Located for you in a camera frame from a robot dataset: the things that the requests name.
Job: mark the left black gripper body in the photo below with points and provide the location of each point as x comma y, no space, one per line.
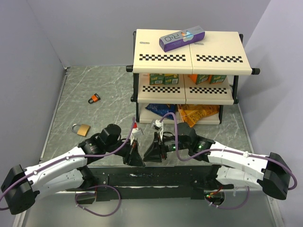
125,151

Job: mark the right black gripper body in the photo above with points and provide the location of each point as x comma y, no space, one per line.
164,145

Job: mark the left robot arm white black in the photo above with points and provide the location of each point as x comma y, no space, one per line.
23,186

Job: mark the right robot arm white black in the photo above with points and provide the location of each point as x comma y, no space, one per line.
234,167

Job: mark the blue snack bag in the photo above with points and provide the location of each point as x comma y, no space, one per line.
161,109

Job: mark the orange snack bag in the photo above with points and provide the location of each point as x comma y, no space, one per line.
191,114

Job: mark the brass padlock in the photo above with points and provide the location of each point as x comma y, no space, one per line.
80,129

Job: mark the small orange black padlock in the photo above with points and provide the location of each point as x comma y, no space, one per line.
94,98

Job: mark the green yellow box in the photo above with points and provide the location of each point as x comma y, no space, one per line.
171,79
156,79

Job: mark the green yellow box left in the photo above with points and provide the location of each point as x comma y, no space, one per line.
156,79

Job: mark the beige three-tier shelf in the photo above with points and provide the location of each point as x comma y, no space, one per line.
219,53

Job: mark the orange green box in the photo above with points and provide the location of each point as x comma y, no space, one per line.
198,78

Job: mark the green box right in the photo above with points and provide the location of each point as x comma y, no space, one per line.
214,79

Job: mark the purple toothpaste box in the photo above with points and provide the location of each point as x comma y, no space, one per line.
181,38

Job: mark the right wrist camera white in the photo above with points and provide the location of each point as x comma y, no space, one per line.
158,126

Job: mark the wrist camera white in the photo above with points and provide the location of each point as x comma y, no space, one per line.
158,126
136,132

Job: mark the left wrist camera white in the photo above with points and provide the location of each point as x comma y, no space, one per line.
136,132

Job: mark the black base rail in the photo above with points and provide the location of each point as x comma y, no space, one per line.
151,182

